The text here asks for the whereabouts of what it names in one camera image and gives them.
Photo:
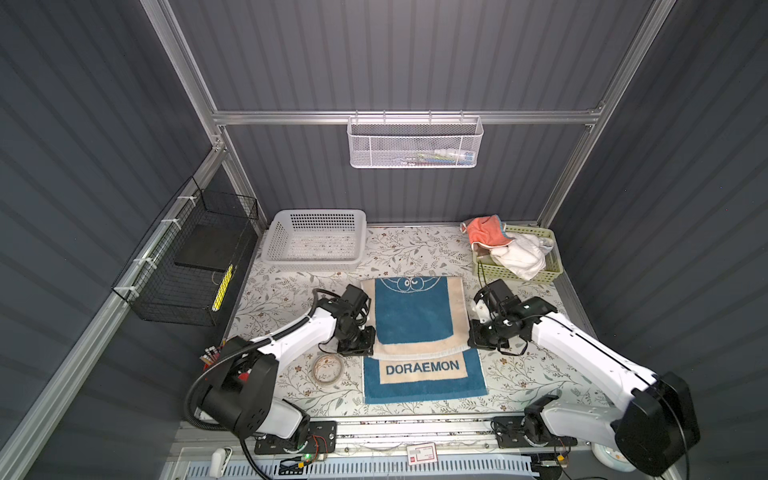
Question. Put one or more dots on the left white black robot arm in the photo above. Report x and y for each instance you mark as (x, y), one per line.
(237, 392)

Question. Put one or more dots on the green perforated plastic basket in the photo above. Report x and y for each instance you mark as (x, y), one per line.
(489, 270)

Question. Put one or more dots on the white round clock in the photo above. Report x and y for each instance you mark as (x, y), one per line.
(612, 458)

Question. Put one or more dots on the white plastic laundry basket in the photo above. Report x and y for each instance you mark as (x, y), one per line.
(316, 240)

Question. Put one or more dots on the clear tape roll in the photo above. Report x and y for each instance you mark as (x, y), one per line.
(328, 369)

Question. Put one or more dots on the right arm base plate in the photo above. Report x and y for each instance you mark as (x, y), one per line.
(510, 432)

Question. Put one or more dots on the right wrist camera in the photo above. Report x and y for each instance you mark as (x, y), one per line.
(482, 311)

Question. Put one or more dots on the orange towel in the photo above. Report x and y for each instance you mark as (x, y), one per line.
(485, 232)

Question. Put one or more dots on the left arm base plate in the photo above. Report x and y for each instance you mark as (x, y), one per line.
(320, 439)

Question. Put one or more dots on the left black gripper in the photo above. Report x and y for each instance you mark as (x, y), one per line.
(367, 346)

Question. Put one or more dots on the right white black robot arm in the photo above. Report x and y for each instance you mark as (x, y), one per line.
(651, 422)

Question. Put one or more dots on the red pencil cup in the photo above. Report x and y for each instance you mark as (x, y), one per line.
(211, 355)

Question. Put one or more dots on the white towel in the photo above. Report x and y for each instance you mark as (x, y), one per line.
(524, 254)

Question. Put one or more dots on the white wire wall basket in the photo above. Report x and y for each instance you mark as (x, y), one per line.
(414, 142)

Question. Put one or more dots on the black wire wall basket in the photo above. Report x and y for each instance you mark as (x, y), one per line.
(176, 280)

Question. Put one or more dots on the red white label card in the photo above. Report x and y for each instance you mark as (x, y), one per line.
(421, 454)

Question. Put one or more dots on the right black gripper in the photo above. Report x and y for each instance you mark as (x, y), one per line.
(474, 339)

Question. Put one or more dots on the blue beige Doraemon towel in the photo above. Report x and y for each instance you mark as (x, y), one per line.
(421, 351)

